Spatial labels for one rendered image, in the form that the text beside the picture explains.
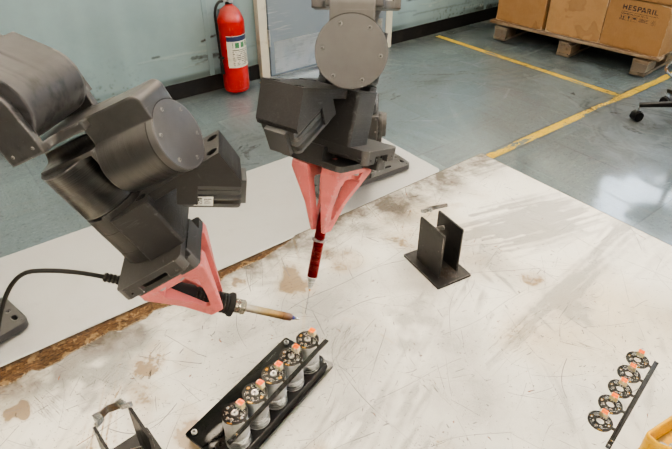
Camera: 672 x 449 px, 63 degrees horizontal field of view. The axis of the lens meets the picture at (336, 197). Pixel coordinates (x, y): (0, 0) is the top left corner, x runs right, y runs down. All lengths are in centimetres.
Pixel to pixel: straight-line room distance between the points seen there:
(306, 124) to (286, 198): 50
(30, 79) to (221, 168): 15
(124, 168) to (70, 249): 49
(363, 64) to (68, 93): 23
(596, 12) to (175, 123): 377
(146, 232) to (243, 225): 42
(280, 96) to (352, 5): 9
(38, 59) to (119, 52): 270
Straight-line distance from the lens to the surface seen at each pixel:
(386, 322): 73
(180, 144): 43
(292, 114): 45
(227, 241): 86
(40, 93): 46
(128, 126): 43
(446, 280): 79
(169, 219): 49
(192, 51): 333
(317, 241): 57
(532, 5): 427
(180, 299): 55
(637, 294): 86
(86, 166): 47
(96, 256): 89
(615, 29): 406
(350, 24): 44
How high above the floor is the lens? 127
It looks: 33 degrees down
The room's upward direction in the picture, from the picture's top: straight up
